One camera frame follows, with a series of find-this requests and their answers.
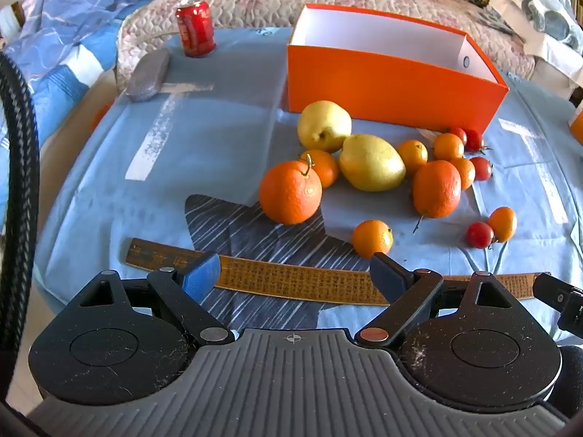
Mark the yellow pear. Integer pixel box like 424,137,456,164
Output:
297,101,353,153

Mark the pink quilted blanket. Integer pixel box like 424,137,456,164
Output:
116,0,538,96

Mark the large yellow lemon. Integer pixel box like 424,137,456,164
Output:
339,134,406,192

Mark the large orange with stem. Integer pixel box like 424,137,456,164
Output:
259,155,323,225

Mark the blue checked bedding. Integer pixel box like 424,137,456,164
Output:
0,0,160,219

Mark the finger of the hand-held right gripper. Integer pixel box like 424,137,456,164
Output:
533,273,572,315

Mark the black braided cable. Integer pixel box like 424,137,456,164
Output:
0,52,39,401

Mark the orange cup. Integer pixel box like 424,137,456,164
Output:
568,105,583,144

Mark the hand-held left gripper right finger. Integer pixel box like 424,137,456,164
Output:
355,252,517,347

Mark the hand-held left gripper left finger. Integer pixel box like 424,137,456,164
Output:
79,252,235,346

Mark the orange cardboard box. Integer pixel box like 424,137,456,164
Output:
286,4,510,134

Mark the large oval orange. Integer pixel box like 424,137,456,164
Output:
412,160,462,219

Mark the blue tablecloth with star print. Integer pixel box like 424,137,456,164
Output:
34,27,583,347

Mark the orange bowl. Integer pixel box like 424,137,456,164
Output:
90,100,114,133

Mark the brown woven strap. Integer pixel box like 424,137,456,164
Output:
125,238,552,306

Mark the red soda can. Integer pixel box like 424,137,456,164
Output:
176,0,216,58

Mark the white duvet with blue spots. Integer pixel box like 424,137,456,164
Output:
487,0,583,101

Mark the grey glasses case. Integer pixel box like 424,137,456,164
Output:
125,48,171,102

